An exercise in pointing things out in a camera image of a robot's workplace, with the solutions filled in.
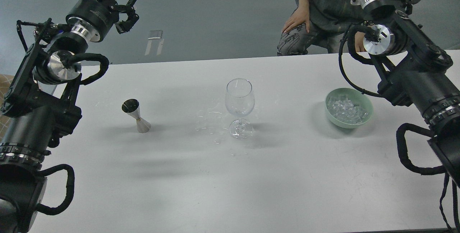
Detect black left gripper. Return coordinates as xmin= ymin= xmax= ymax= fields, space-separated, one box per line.
xmin=66 ymin=0 xmax=139 ymax=43

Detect steel double jigger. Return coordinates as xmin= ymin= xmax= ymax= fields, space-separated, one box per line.
xmin=121 ymin=99 xmax=151 ymax=133

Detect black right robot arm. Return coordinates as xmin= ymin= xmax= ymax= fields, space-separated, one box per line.
xmin=340 ymin=0 xmax=460 ymax=231

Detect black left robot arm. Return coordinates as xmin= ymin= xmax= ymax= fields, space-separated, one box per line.
xmin=0 ymin=0 xmax=139 ymax=233

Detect clear wine glass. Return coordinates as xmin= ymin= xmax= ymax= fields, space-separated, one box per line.
xmin=225 ymin=78 xmax=255 ymax=139

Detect clear ice cubes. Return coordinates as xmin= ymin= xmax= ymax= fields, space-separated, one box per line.
xmin=326 ymin=94 xmax=370 ymax=125

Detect person's hand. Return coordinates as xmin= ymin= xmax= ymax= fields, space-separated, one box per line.
xmin=281 ymin=6 xmax=311 ymax=33

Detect checkered beige cloth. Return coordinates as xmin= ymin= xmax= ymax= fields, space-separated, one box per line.
xmin=0 ymin=74 xmax=15 ymax=136

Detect person in grey clothes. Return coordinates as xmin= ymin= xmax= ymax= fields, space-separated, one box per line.
xmin=277 ymin=0 xmax=420 ymax=56

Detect green bowl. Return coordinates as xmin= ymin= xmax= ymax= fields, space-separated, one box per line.
xmin=324 ymin=88 xmax=374 ymax=129

